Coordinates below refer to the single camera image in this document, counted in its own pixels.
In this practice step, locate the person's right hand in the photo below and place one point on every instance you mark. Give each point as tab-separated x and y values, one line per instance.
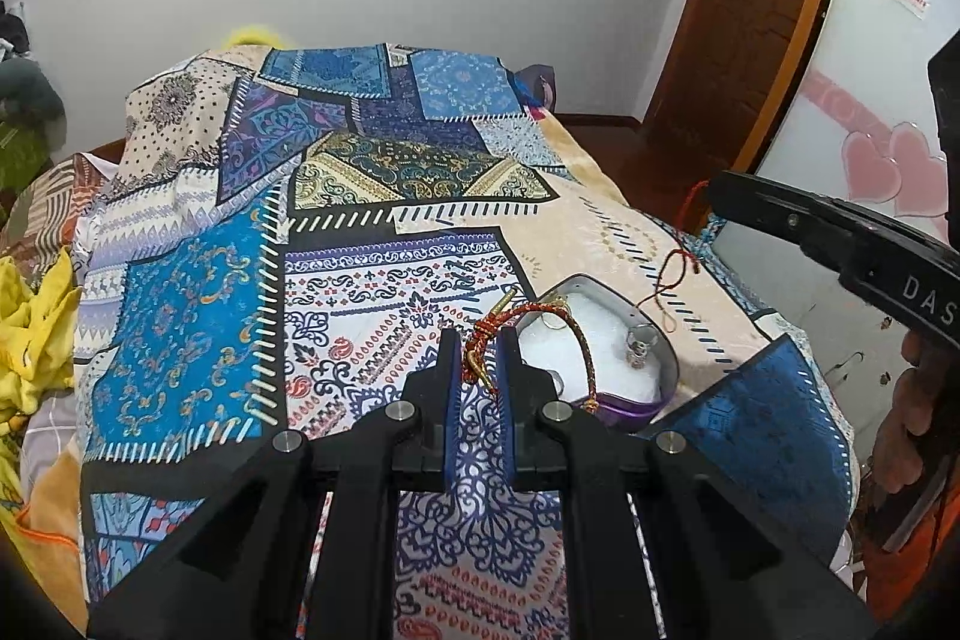
896	462

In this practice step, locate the wooden door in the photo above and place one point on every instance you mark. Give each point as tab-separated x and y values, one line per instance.
725	83

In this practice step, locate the purple heart jewelry box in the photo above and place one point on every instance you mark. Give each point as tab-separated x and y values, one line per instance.
637	370

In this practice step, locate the white wardrobe sliding door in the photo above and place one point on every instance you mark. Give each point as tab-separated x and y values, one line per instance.
861	127

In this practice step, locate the yellow cloth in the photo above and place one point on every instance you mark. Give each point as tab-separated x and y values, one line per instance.
39	419

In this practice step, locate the dark purple bag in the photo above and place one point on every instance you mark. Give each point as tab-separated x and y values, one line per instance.
536	86

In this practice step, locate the patchwork patterned bed quilt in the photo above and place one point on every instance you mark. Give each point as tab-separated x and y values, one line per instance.
283	242

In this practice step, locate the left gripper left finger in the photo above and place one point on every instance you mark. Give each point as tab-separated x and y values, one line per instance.
301	539

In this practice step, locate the yellow plastic stool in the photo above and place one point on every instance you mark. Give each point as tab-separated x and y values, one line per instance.
254	36

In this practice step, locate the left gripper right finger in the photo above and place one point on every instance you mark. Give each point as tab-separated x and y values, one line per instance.
658	541

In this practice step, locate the pile of clothes and boxes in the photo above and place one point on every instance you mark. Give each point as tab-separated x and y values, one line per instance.
30	109

